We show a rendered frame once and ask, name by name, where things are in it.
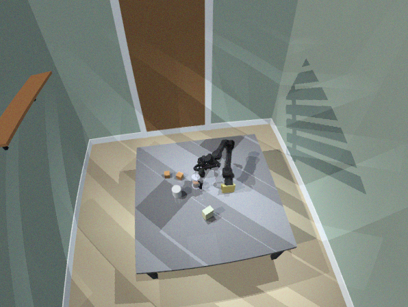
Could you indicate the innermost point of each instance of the white cylinder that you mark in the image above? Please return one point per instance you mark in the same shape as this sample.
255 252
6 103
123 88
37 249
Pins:
176 189

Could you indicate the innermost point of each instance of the glass french press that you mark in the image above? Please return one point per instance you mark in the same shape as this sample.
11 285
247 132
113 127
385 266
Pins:
196 184

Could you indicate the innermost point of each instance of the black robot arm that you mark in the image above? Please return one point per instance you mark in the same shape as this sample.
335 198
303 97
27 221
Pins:
211 159

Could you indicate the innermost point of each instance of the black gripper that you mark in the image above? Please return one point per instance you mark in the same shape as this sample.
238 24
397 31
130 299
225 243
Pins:
202 170

